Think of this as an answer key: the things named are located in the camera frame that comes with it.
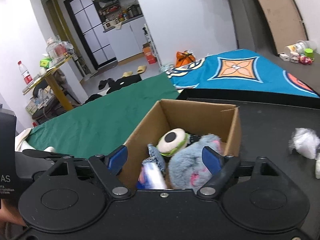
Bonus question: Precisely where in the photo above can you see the green cloth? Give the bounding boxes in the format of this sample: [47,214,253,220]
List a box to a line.
[31,73,178,158]

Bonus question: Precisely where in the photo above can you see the water bottle red label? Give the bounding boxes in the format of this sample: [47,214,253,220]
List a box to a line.
[18,61,33,85]

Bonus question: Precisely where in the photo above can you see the white plastic tub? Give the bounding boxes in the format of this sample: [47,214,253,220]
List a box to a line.
[284,40,317,55]

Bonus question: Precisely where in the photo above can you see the orange bag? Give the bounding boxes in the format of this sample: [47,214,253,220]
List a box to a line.
[175,50,196,68]

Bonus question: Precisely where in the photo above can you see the yellow slipper pair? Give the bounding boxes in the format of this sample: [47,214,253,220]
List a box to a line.
[121,65,148,79]

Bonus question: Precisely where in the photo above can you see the blue tissue pack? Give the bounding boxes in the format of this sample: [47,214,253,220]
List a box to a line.
[136,159,167,190]

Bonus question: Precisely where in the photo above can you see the leaning brown framed board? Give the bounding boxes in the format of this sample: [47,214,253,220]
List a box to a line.
[257,0,308,54]

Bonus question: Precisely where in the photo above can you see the white towel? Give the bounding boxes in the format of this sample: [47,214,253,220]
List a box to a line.
[14,128,56,153]

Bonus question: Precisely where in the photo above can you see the brown cardboard box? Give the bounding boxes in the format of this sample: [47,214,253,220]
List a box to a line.
[119,99,241,189]

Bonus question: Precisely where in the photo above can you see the green lidded jar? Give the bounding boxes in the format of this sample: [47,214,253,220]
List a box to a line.
[304,48,314,59]

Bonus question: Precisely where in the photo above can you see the yellow side table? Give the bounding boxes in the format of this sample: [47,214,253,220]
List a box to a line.
[22,55,73,111]

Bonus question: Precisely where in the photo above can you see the blue patterned blanket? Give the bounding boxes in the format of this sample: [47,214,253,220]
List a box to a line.
[166,49,319,98]

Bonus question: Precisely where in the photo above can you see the black shallow tray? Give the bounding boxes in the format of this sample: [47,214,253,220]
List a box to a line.
[176,89,320,201]

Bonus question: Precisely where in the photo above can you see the grey denim plush piece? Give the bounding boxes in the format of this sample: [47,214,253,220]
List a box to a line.
[145,144,166,176]

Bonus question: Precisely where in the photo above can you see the grey fluffy plush toy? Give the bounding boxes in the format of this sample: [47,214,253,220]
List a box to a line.
[168,134,222,192]

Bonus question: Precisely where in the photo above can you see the white kitchen cabinet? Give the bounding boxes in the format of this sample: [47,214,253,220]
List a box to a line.
[105,16,147,61]

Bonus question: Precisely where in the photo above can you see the person left hand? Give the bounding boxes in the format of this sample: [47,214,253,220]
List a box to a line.
[1,205,25,226]

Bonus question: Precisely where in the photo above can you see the small white plastic bag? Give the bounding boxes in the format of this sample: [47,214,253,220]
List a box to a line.
[315,159,320,179]

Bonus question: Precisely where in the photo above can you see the orange cardboard box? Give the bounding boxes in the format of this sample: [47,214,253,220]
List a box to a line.
[142,43,157,64]

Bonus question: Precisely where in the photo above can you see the grey bench mat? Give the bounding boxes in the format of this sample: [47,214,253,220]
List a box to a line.
[223,0,320,95]

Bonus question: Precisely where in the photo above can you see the black laptop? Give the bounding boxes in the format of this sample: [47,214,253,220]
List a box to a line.
[106,74,142,94]

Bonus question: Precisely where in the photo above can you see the white fluffy bag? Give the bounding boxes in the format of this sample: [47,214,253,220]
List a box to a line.
[289,128,319,159]

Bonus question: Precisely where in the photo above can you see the black spiky pouch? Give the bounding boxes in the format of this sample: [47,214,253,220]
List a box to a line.
[187,134,201,146]

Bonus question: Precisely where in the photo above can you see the black slipper pair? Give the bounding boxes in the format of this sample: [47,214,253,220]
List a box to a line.
[98,78,115,90]

